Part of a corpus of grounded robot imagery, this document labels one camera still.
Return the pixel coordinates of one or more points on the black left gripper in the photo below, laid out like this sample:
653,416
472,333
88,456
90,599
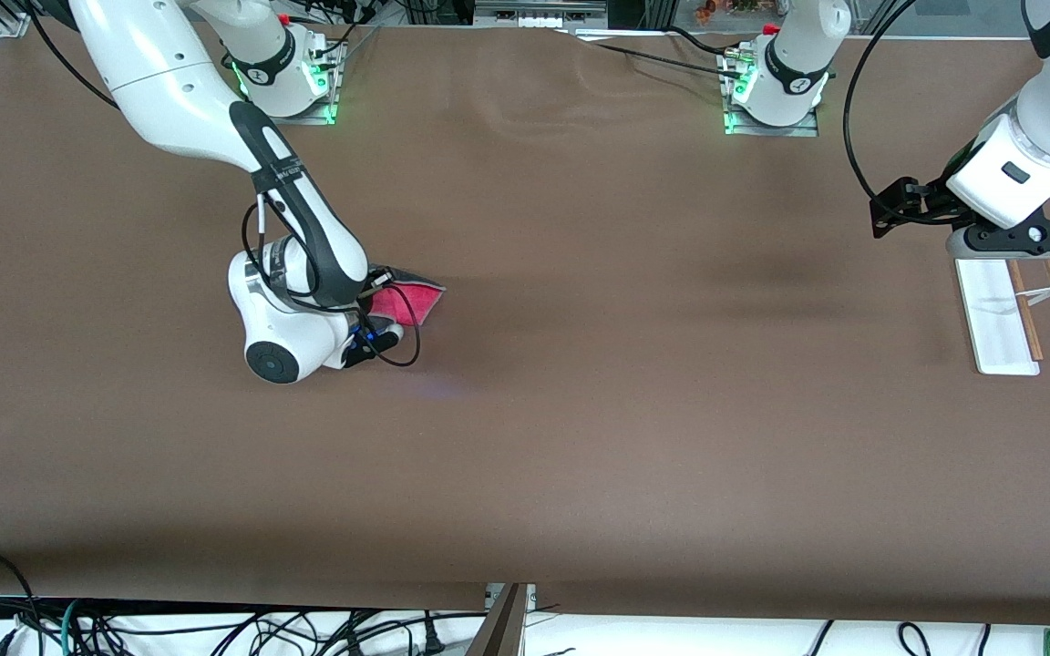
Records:
933,202

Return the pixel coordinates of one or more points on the grey and pink towel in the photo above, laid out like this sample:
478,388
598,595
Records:
416,296

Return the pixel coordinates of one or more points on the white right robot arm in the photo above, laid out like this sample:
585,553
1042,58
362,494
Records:
169,82

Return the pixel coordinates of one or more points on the white rack base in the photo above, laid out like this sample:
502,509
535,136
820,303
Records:
994,319

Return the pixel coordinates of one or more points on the white clip between rods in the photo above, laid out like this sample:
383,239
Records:
1043,292

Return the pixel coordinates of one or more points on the brown table cover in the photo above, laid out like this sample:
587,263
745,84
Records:
580,410

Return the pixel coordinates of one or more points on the orange background item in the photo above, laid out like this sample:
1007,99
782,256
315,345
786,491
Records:
707,7

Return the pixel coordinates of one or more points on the brown beam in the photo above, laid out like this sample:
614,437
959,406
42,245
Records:
499,629

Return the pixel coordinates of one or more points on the aluminium profile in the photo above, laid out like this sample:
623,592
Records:
10,23

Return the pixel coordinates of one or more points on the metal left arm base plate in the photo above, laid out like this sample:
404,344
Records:
803,129

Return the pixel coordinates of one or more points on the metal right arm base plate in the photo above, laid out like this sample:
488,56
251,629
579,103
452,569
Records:
329,100

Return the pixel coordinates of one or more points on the aluminium frame with white parts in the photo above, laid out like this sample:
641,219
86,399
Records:
534,16

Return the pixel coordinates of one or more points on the aluminium table bracket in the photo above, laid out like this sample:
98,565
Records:
530,597

